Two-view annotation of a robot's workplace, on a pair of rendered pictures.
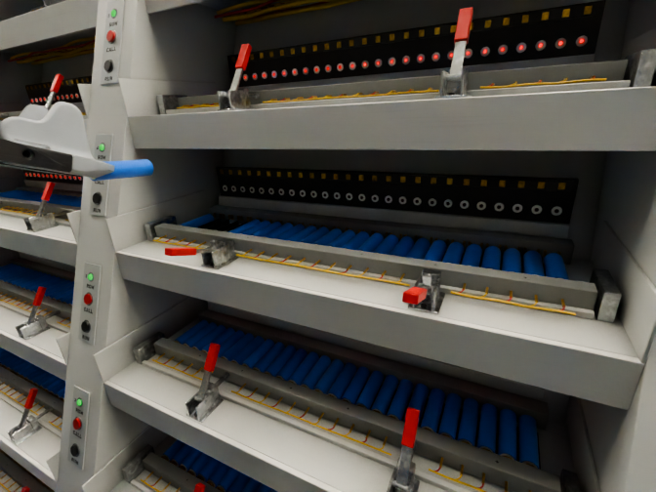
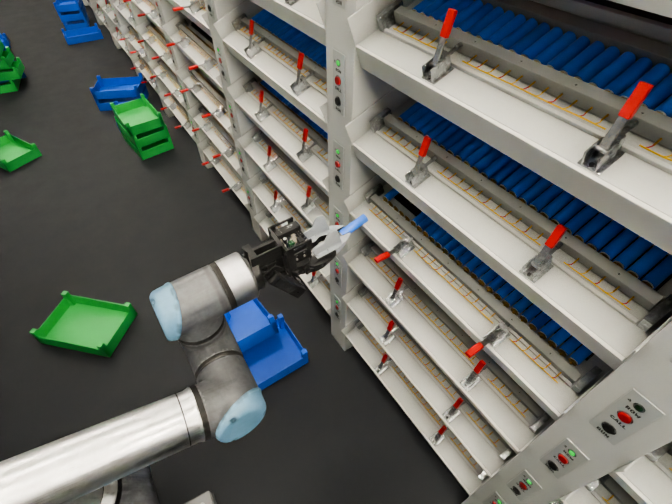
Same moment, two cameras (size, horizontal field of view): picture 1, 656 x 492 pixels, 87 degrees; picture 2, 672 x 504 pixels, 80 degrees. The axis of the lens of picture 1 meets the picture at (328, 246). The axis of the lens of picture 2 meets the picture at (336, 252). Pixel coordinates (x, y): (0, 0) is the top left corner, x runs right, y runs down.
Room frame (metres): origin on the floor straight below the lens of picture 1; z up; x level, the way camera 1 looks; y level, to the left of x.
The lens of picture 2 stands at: (-0.15, -0.04, 1.38)
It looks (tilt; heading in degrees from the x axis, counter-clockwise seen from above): 48 degrees down; 31
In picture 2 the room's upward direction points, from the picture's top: straight up
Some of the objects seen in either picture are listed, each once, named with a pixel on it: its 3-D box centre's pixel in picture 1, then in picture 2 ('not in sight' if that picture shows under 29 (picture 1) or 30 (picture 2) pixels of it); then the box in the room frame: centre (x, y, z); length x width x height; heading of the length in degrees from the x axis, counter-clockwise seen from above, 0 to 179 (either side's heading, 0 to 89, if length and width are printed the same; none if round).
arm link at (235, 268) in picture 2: not in sight; (237, 277); (0.14, 0.34, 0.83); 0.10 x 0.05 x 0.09; 64
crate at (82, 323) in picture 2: not in sight; (85, 322); (0.08, 1.24, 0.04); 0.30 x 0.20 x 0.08; 109
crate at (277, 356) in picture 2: not in sight; (259, 357); (0.31, 0.56, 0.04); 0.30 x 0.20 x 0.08; 154
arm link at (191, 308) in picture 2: not in sight; (192, 302); (0.06, 0.37, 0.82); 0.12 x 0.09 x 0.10; 154
